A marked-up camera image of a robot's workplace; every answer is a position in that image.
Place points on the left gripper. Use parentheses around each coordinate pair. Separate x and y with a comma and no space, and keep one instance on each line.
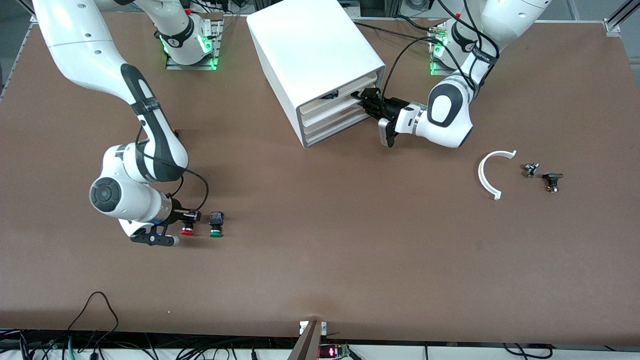
(389,106)

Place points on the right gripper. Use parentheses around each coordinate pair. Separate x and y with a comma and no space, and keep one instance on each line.
(176,216)

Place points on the red push button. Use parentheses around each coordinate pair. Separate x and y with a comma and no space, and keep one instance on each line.
(187,230)

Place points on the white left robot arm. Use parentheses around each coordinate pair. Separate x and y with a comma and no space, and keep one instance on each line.
(450,125)

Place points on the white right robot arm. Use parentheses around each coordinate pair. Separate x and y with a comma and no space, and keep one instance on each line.
(85,45)

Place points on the green push button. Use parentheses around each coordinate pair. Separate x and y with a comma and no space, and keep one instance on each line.
(216,232)

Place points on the white semicircular plastic clamp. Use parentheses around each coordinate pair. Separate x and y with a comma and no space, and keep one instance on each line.
(481,172)

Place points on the small metal valve fitting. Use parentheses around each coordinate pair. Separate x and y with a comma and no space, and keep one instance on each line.
(530,170)

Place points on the device with red display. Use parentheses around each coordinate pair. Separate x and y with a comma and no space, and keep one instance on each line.
(332,352)

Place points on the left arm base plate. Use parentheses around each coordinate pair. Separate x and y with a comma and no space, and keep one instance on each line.
(442,71)

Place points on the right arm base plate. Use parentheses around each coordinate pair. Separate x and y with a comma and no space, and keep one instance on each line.
(192,66)

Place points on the metal camera post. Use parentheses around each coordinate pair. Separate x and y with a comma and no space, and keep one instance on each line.
(307,345)

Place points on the black switch component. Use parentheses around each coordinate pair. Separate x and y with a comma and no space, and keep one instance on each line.
(552,176)

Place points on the aluminium frame profile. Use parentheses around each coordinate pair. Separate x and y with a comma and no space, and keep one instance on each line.
(612,25)

